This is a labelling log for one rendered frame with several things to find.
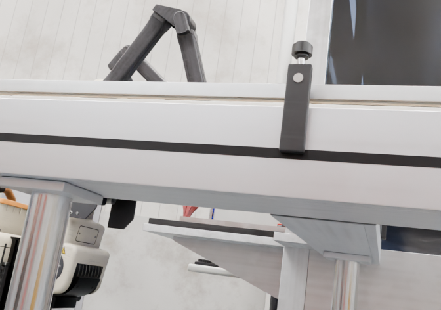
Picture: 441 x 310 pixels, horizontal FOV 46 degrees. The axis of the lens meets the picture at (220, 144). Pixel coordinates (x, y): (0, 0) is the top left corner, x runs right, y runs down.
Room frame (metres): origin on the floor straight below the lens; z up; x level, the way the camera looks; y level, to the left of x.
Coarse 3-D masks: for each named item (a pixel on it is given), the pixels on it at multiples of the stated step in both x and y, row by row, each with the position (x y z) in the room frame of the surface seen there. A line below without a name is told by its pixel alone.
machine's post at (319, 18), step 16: (320, 0) 1.30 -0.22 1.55; (320, 16) 1.30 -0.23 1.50; (320, 32) 1.30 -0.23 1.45; (320, 48) 1.30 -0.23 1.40; (320, 64) 1.30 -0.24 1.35; (320, 80) 1.30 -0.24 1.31; (288, 256) 1.31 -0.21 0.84; (304, 256) 1.29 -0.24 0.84; (288, 272) 1.31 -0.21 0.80; (304, 272) 1.29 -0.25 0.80; (288, 288) 1.31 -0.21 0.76; (304, 288) 1.29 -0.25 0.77; (288, 304) 1.30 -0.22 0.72
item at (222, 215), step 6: (216, 210) 2.44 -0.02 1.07; (222, 210) 2.43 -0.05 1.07; (228, 210) 2.42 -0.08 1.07; (234, 210) 2.41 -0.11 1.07; (216, 216) 2.44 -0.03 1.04; (222, 216) 2.43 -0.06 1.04; (228, 216) 2.42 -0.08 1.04; (234, 216) 2.41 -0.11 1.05; (240, 216) 2.40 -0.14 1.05; (246, 216) 2.39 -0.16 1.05; (252, 216) 2.38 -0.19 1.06; (258, 216) 2.38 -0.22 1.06; (264, 216) 2.37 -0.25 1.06; (270, 216) 2.36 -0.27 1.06; (240, 222) 2.40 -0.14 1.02; (246, 222) 2.39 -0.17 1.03; (252, 222) 2.38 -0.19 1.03; (258, 222) 2.38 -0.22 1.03; (264, 222) 2.37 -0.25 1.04; (270, 222) 2.36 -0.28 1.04; (276, 222) 2.35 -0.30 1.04
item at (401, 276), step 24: (312, 264) 1.29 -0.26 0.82; (360, 264) 1.25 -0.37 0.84; (384, 264) 1.23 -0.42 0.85; (408, 264) 1.22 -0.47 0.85; (432, 264) 1.20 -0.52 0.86; (312, 288) 1.29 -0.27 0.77; (360, 288) 1.25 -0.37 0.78; (384, 288) 1.23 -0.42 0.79; (408, 288) 1.22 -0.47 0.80; (432, 288) 1.20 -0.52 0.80
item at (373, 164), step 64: (0, 128) 0.60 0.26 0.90; (64, 128) 0.57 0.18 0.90; (128, 128) 0.54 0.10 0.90; (192, 128) 0.52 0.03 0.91; (256, 128) 0.50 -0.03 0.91; (320, 128) 0.48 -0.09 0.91; (384, 128) 0.46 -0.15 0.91; (128, 192) 0.61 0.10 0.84; (192, 192) 0.54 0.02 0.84; (256, 192) 0.50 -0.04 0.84; (320, 192) 0.48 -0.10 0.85; (384, 192) 0.46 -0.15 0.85
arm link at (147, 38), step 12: (156, 12) 1.47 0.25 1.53; (168, 12) 1.46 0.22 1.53; (156, 24) 1.48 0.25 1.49; (168, 24) 1.50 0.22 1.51; (192, 24) 1.48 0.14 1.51; (144, 36) 1.50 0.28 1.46; (156, 36) 1.50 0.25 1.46; (132, 48) 1.51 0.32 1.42; (144, 48) 1.51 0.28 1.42; (120, 60) 1.53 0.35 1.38; (132, 60) 1.52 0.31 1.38; (120, 72) 1.53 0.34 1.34; (132, 72) 1.55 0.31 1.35
